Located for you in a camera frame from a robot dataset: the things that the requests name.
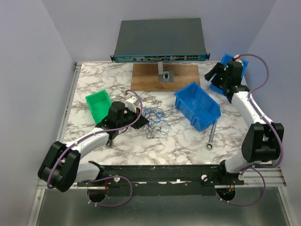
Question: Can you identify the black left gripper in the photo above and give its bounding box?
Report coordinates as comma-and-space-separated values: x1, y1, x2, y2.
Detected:
117, 106, 149, 129

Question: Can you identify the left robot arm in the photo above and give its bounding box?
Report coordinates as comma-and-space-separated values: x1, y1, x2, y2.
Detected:
38, 101, 149, 192

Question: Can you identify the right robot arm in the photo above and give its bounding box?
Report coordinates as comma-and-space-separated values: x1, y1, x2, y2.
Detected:
205, 59, 284, 185

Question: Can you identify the far blue plastic bin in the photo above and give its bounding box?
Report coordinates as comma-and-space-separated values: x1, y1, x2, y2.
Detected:
205, 54, 248, 94

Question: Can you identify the blue plastic bin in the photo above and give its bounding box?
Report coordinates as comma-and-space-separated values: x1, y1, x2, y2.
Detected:
205, 54, 248, 94
174, 82, 221, 131

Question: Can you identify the small metal cylinder socket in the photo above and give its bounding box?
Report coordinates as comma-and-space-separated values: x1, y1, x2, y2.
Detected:
106, 139, 113, 147

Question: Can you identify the near blue plastic bin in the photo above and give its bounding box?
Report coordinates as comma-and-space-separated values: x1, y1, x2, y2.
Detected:
174, 82, 221, 131

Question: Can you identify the brown wooden board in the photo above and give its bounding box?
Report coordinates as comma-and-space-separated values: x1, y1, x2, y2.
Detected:
131, 64, 200, 92

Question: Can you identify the green plastic bin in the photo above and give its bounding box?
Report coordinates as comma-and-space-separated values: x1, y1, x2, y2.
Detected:
85, 89, 111, 124

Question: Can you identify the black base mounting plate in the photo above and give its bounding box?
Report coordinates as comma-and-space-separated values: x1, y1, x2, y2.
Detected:
77, 165, 244, 197

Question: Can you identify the silver ratchet wrench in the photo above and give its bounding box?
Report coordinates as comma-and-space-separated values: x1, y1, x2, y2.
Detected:
206, 121, 217, 150

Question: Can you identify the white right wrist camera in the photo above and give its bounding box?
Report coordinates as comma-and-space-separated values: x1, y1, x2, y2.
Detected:
232, 54, 243, 63

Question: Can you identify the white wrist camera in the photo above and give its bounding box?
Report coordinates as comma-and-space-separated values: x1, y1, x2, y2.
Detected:
125, 95, 140, 113
232, 54, 243, 63

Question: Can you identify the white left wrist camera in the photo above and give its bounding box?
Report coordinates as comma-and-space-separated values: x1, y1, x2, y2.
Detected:
125, 95, 140, 113

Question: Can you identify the grey metal bracket fixture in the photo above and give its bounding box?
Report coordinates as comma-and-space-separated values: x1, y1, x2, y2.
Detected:
158, 62, 174, 83

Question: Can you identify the grey network switch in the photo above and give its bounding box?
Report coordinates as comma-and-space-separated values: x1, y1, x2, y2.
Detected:
111, 18, 210, 63

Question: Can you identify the aluminium frame rail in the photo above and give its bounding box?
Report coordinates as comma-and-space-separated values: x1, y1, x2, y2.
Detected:
25, 61, 289, 226

